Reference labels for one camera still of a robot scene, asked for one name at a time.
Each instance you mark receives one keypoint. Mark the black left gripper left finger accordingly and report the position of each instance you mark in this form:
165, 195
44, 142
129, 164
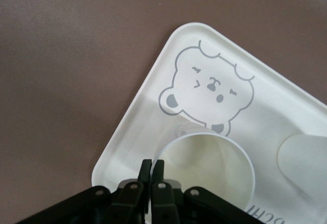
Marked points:
120, 203

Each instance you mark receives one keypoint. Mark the white tray with bear print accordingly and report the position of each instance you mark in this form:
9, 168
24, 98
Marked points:
204, 52

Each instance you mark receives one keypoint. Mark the white paper cup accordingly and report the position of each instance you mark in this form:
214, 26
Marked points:
204, 162
304, 162

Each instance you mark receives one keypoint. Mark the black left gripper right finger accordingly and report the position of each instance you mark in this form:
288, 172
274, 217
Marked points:
166, 203

